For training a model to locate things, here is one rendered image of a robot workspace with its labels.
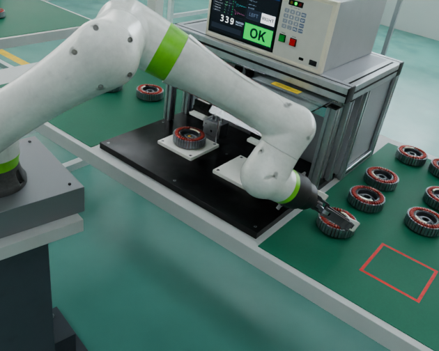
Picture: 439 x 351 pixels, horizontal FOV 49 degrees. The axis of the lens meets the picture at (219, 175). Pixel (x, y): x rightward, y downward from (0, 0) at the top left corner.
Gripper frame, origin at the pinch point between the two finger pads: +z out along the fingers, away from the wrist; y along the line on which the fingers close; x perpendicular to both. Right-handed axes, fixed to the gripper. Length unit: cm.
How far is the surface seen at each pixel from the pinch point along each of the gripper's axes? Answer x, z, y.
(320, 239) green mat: -8.4, -3.4, 3.3
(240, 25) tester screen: 27, -25, -53
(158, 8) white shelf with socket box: 16, 2, -158
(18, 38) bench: -36, -42, -183
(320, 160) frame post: 8.2, -1.1, -15.0
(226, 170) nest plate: -11.8, -14.3, -32.1
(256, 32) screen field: 28, -23, -47
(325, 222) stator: -4.1, -3.0, 0.9
